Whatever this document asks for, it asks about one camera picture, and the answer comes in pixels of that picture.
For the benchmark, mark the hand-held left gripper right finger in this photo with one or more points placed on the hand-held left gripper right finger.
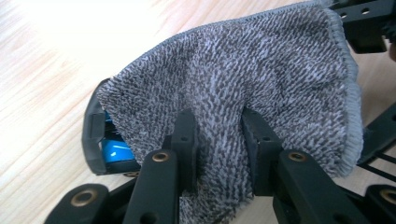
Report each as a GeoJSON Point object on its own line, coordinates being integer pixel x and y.
{"type": "Point", "coordinates": [263, 161]}

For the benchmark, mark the blue and black toy car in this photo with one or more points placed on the blue and black toy car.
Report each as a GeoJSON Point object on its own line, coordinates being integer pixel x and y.
{"type": "Point", "coordinates": [115, 152]}

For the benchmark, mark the grey terry cloth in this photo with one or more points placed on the grey terry cloth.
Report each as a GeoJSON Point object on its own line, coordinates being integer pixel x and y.
{"type": "Point", "coordinates": [249, 62]}

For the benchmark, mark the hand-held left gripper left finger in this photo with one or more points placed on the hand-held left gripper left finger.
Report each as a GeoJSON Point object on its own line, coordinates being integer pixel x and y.
{"type": "Point", "coordinates": [186, 149]}

